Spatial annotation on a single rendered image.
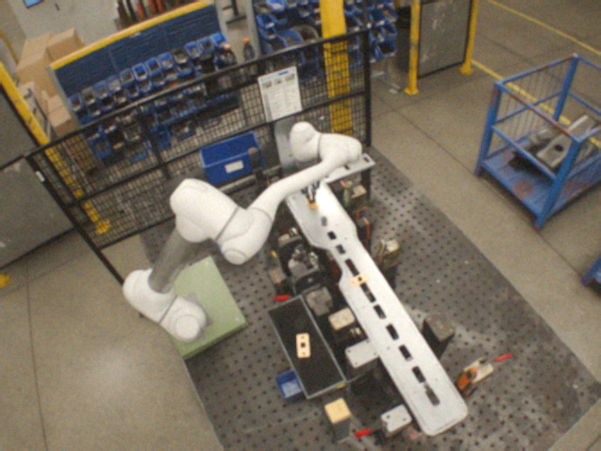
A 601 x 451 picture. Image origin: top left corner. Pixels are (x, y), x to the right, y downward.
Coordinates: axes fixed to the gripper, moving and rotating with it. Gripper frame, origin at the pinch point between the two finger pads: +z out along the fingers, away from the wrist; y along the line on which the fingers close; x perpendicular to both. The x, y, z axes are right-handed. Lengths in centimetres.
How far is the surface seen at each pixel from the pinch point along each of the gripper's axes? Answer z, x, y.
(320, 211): 5.8, -5.7, 1.7
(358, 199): 4.8, -8.7, 20.1
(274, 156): 3.2, 39.5, -3.8
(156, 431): 106, -40, -137
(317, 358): -11, -77, -31
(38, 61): 5, 382, -188
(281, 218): 2.8, -3.3, -16.8
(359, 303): 6, -57, -6
